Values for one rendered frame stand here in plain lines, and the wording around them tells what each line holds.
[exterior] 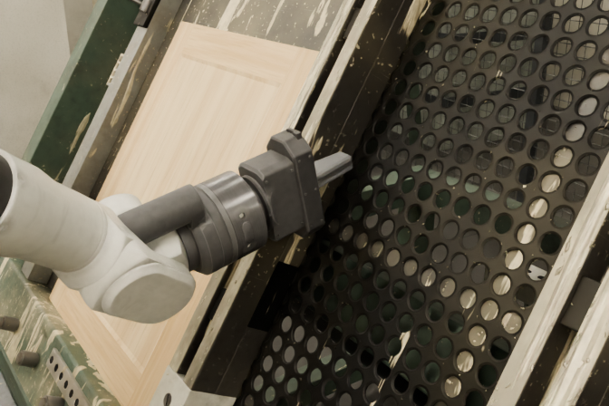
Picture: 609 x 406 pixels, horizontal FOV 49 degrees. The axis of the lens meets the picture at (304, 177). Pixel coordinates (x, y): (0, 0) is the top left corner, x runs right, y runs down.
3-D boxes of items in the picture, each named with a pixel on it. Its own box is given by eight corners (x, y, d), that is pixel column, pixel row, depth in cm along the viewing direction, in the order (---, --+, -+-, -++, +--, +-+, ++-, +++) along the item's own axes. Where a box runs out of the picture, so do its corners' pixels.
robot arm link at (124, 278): (161, 332, 64) (71, 310, 53) (119, 265, 69) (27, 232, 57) (209, 286, 64) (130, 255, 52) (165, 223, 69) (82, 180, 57)
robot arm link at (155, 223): (234, 280, 69) (133, 333, 64) (182, 209, 74) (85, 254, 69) (238, 213, 61) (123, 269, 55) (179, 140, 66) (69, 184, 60)
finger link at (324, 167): (355, 163, 75) (312, 184, 72) (338, 156, 77) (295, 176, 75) (353, 150, 74) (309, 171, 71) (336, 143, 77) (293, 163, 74)
